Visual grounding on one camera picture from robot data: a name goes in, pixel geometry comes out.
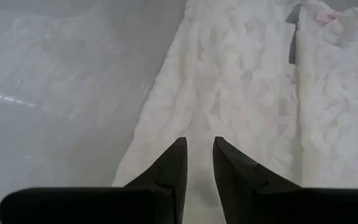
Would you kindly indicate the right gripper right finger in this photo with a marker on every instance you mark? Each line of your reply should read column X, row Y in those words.
column 247, row 186

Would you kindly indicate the white lace garment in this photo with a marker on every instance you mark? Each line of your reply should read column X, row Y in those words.
column 244, row 77

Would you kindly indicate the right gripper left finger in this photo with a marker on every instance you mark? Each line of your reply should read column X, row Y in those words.
column 169, row 174

